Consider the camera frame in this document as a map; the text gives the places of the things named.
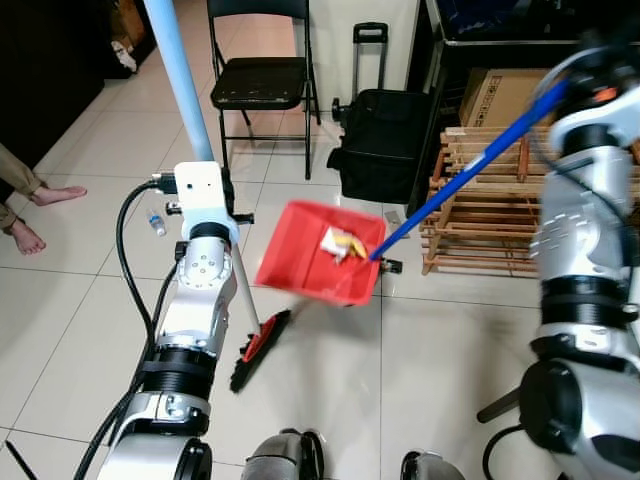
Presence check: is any light blue handled broom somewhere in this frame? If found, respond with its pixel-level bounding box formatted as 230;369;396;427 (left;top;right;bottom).
142;0;295;394

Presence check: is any red dustpan with blue handle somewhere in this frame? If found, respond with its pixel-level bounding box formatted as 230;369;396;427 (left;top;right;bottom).
253;78;573;307

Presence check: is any brown cardboard box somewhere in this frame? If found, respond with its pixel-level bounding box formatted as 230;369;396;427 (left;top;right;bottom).
459;67;553;130

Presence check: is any black folding chair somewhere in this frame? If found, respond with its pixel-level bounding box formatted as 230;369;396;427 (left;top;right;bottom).
206;0;324;182

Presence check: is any white crumpled paper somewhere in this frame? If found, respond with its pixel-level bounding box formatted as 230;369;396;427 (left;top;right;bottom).
319;228;353;263

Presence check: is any black trolley bag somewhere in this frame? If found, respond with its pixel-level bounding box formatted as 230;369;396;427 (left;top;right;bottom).
327;21;443;207

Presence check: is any white shoe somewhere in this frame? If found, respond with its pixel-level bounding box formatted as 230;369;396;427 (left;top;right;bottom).
111;40;140;74

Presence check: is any person in khaki trousers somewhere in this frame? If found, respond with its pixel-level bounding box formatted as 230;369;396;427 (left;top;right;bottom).
0;142;90;257

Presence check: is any wooden slat rack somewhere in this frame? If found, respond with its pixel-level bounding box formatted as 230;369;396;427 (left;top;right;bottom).
419;124;563;277

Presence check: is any silver left robot leg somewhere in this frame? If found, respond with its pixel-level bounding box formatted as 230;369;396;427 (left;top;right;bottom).
243;429;327;480

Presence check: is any silver robot leg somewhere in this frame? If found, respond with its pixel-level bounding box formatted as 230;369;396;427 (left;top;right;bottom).
400;450;468;480
243;429;327;480

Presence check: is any silver right robot leg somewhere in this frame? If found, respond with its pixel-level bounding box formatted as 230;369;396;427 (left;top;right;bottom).
400;450;468;480

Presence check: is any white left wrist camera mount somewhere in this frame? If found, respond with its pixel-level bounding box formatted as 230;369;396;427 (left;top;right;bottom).
171;160;242;242

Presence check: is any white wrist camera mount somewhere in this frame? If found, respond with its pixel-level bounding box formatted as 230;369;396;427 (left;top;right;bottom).
171;160;242;242
596;62;640;129

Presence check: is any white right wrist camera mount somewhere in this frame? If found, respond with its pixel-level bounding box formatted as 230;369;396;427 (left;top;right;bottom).
596;62;640;129

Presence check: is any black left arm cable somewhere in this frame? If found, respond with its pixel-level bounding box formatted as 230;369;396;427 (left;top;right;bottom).
72;176;181;480

